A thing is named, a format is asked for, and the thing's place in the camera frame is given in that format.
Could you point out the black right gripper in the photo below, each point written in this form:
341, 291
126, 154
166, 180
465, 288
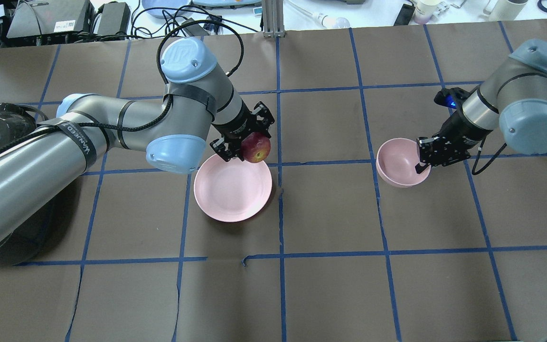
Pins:
454, 131

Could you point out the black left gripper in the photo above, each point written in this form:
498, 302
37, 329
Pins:
236, 124

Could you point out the pink bowl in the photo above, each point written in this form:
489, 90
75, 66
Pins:
396, 162

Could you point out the red apple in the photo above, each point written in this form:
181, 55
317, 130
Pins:
255, 147

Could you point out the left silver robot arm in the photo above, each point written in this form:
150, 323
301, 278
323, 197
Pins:
200, 107

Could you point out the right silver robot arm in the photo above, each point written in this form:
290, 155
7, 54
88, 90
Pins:
513, 99

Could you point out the pink plate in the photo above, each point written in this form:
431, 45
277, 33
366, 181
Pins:
232, 191

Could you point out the light blue plate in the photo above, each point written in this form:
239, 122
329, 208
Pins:
156, 8

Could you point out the purple white cup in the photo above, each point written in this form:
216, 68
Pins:
424, 9

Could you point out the black power adapter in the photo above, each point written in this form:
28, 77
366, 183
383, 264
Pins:
113, 19

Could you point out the white cup dark lid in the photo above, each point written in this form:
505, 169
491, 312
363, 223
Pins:
503, 10

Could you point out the black computer box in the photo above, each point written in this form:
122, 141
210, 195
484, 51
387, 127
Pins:
50, 18

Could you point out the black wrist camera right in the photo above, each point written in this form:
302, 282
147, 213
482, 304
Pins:
452, 97

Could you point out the aluminium frame post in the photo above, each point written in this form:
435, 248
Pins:
272, 19

